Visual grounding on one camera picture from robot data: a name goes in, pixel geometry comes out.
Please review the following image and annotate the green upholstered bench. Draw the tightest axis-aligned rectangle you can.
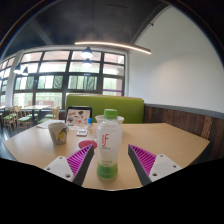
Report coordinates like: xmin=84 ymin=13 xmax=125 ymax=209
xmin=65 ymin=94 xmax=145 ymax=124

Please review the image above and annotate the white paper sheet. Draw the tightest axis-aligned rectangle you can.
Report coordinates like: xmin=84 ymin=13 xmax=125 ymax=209
xmin=36 ymin=119 xmax=66 ymax=129

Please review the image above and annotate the sticker-covered laptop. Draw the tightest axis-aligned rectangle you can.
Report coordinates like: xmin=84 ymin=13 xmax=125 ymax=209
xmin=65 ymin=105 xmax=93 ymax=131

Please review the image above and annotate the wooden dining table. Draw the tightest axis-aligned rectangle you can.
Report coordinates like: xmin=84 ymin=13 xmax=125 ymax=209
xmin=20 ymin=104 xmax=51 ymax=126

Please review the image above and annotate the small rectangular box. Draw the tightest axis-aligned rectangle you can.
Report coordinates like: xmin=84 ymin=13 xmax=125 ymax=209
xmin=76 ymin=129 xmax=89 ymax=137

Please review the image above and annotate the green-capped clear drink bottle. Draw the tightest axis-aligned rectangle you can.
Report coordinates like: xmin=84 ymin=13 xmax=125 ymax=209
xmin=96 ymin=108 xmax=124 ymax=181

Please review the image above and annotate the paper cup with yellow print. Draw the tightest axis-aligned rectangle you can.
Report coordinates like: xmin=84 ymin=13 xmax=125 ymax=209
xmin=47 ymin=121 xmax=69 ymax=145

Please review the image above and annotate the curved linear ceiling light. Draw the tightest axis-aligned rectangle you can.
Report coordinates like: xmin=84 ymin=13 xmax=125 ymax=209
xmin=74 ymin=41 xmax=152 ymax=55

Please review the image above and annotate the group of wooden chairs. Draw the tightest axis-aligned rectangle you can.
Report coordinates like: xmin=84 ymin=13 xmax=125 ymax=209
xmin=0 ymin=105 xmax=62 ymax=132

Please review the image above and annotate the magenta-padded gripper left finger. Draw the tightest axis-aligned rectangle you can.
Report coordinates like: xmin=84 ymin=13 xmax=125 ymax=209
xmin=43 ymin=143 xmax=95 ymax=187

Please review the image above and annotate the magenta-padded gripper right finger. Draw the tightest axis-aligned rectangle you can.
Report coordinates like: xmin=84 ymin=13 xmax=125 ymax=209
xmin=127 ymin=143 xmax=183 ymax=187

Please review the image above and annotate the black-framed window wall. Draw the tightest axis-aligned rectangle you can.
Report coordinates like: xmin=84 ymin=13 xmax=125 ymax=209
xmin=0 ymin=49 xmax=127 ymax=108

